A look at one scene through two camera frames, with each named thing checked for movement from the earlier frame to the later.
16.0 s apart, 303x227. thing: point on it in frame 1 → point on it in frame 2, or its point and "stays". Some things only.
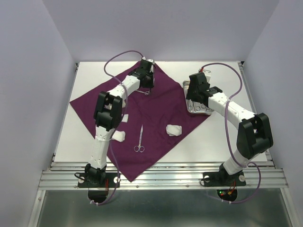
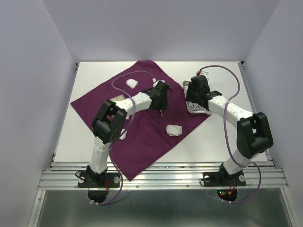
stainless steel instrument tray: (193, 107) stays
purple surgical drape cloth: (155, 121) stays
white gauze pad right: (173, 130) stays
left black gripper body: (149, 82) → (162, 104)
